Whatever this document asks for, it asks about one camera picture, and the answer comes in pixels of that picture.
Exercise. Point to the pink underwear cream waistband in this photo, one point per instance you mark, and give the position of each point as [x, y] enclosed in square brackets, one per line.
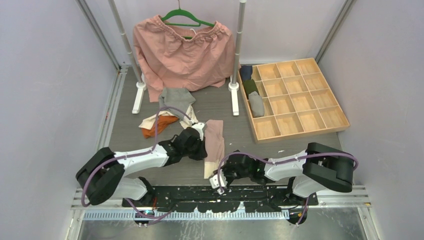
[214, 146]

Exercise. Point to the pink shorts on hanger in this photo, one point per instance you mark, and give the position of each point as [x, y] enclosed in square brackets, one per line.
[173, 57]

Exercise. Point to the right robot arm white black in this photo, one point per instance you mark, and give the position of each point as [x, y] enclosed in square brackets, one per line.
[318, 167]

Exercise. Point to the dark blue rolled garment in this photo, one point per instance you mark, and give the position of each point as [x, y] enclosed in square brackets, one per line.
[246, 72]

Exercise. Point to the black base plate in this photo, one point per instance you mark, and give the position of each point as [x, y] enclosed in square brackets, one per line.
[186, 199]

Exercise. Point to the wooden compartment tray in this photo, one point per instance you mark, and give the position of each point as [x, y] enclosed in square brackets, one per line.
[297, 101]

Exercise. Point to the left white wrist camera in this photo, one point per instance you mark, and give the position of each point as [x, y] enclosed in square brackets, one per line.
[200, 128]

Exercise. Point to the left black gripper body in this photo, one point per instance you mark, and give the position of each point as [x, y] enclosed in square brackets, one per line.
[195, 152]

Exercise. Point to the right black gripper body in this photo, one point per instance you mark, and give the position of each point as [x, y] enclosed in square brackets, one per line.
[231, 172]

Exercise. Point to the orange underwear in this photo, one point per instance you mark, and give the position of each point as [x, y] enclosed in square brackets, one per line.
[151, 125]

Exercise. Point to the dark green rolled garment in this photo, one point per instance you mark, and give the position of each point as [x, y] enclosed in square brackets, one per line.
[250, 86]

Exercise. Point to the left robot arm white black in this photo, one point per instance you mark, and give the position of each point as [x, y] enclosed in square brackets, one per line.
[105, 175]

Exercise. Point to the grey underwear cream waistband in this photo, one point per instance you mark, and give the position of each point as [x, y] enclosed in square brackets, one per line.
[181, 102]
[256, 104]

